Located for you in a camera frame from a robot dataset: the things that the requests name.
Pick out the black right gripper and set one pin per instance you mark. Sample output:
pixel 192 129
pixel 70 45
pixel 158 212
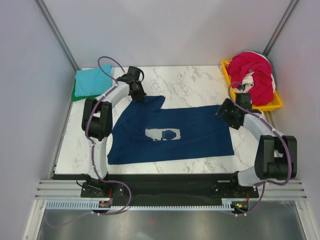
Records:
pixel 226 104

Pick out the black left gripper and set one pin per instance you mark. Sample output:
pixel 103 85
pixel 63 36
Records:
pixel 141 96

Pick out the navy blue printed t shirt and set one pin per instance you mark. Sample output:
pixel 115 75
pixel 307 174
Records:
pixel 145 132

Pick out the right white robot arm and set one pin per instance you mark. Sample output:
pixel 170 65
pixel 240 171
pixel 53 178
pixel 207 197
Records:
pixel 276 156

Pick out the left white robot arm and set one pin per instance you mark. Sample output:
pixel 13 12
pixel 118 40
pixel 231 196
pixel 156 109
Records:
pixel 97 118

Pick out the yellow plastic bin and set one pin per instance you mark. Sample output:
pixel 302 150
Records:
pixel 276 103

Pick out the white t shirt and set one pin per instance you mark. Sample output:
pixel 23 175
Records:
pixel 248 83

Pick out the pink t shirt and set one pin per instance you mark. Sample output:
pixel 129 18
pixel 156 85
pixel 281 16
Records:
pixel 239 67

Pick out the light blue folded t shirt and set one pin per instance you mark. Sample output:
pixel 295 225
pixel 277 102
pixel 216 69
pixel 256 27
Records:
pixel 91 82

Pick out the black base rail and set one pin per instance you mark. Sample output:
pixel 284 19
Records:
pixel 202 189

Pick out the white slotted cable duct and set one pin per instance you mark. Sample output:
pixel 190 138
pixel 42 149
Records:
pixel 99 205

